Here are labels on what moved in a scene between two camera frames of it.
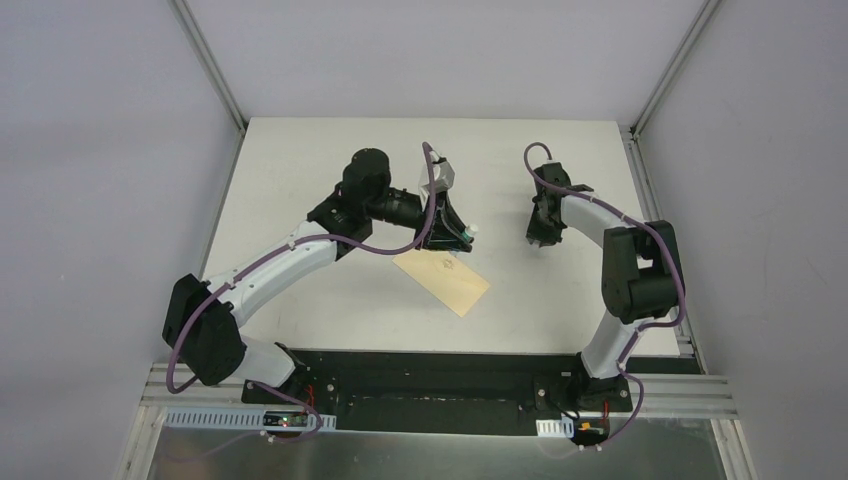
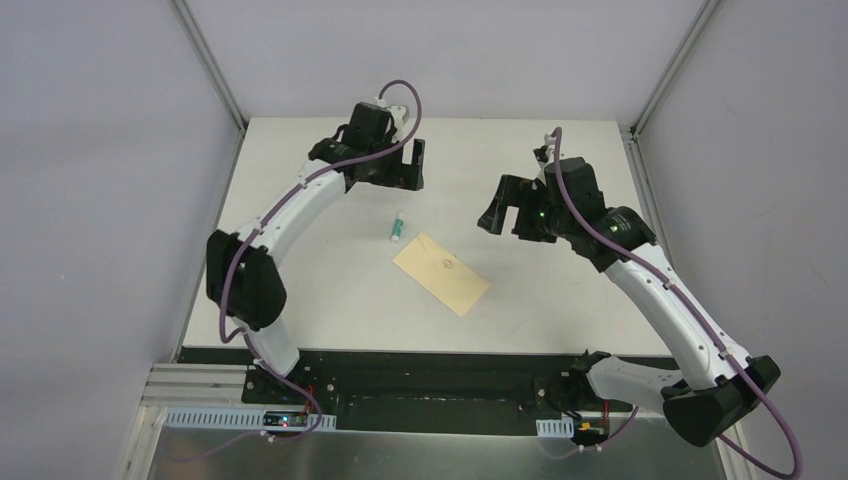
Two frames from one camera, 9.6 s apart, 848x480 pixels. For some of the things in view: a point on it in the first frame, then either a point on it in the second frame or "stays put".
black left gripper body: (436, 216) to (387, 168)
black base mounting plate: (437, 391) stays put
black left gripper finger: (449, 235) to (416, 171)
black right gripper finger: (538, 226) to (510, 193)
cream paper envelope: (446, 277) stays put
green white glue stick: (470, 231) to (398, 227)
